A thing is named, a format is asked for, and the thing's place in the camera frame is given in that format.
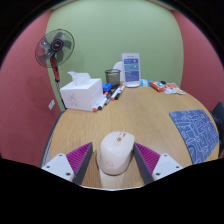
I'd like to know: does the white chair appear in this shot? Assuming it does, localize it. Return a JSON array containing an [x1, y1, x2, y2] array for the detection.
[[112, 61, 124, 73]]

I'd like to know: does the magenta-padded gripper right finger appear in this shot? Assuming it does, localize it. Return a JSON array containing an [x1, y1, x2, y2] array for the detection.
[[133, 142, 184, 185]]

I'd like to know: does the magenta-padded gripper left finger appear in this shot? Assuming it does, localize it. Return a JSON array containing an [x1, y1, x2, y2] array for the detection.
[[41, 142, 94, 185]]

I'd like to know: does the cream computer mouse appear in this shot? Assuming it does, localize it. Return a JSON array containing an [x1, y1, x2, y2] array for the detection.
[[96, 130, 136, 177]]

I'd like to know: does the dark mesh pen cup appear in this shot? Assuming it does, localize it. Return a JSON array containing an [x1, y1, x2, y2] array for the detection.
[[104, 68, 122, 88]]

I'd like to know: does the white and orange snack packet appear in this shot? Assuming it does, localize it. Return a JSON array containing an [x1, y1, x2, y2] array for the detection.
[[166, 82, 187, 96]]

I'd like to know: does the blue whiteboard eraser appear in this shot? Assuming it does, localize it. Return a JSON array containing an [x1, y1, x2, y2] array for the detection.
[[101, 82, 113, 93]]

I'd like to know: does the black-capped white marker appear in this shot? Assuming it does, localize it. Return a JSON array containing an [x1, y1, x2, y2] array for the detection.
[[97, 93, 113, 111], [114, 85, 126, 101]]

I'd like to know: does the light blue packet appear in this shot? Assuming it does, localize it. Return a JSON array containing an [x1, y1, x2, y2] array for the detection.
[[139, 78, 151, 88]]

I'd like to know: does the black standing fan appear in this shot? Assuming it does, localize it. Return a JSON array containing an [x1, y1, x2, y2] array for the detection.
[[34, 28, 76, 111]]

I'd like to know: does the blue patterned mouse pad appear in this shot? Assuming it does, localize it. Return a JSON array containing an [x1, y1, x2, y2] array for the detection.
[[168, 109, 220, 165]]

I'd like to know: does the white tissue box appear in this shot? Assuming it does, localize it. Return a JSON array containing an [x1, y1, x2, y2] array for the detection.
[[59, 70, 104, 113]]

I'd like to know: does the white and blue sign stand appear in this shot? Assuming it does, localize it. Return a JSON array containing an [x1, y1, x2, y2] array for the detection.
[[121, 52, 142, 88]]

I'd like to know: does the black office chair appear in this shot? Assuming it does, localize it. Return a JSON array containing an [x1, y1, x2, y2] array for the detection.
[[210, 101, 224, 135]]

